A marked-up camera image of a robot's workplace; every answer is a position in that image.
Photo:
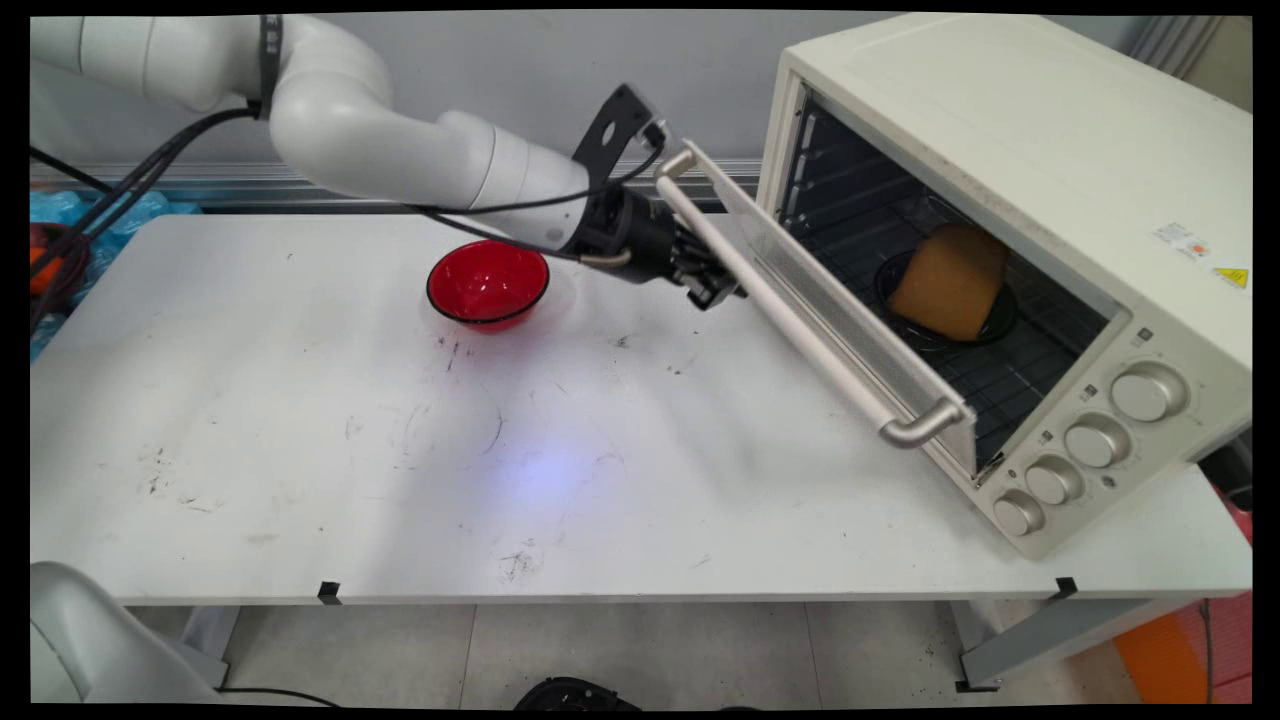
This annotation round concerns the largest silver oven knob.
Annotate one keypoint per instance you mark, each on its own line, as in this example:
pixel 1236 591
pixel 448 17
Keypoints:
pixel 1147 392

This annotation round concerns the black object on floor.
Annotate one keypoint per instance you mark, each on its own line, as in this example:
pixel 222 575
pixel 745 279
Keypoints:
pixel 575 695

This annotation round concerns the black plate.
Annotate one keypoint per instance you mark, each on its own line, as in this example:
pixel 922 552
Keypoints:
pixel 1000 325

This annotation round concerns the dark brown bowl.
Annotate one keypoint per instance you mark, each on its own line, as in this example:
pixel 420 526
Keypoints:
pixel 75 280

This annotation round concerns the black tape strip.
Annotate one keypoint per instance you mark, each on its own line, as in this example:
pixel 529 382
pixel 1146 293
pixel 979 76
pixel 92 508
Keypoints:
pixel 329 592
pixel 1065 588

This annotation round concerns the medium silver oven knob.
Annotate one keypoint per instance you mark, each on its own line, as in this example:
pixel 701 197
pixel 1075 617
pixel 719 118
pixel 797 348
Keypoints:
pixel 1053 481

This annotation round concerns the red plastic bowl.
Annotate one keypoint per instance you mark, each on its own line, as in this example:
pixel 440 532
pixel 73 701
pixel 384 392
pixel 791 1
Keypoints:
pixel 488 285

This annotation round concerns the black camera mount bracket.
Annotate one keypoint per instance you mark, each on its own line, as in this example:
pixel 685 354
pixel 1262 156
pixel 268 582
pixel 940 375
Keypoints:
pixel 612 128

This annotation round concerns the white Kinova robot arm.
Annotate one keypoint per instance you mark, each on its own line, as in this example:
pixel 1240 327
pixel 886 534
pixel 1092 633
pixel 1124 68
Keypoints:
pixel 360 130

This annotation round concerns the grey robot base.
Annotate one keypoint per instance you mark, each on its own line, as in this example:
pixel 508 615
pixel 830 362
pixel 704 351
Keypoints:
pixel 90 640

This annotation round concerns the cream toaster oven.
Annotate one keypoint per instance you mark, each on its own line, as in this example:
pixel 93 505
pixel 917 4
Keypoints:
pixel 1010 130

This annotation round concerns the yellow warning sticker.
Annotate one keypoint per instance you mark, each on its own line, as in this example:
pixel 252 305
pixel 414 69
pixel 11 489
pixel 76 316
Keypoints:
pixel 1232 277

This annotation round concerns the grey table leg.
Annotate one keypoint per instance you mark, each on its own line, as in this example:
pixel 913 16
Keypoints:
pixel 1060 635

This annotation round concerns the orange box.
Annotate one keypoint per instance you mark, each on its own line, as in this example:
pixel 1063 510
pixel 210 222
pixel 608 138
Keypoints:
pixel 1170 655

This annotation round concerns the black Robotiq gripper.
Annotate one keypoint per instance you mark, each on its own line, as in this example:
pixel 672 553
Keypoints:
pixel 640 235

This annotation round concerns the orange fruit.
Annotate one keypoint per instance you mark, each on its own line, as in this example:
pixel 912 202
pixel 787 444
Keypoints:
pixel 38 278

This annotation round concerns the blue plastic sheet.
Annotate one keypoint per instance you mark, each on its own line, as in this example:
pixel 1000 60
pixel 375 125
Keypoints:
pixel 125 215

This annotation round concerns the large silver oven knob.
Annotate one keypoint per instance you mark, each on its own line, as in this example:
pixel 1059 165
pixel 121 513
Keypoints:
pixel 1096 441

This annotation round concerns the smallest silver oven knob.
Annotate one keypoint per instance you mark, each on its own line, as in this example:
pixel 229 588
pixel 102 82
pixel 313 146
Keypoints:
pixel 1018 514

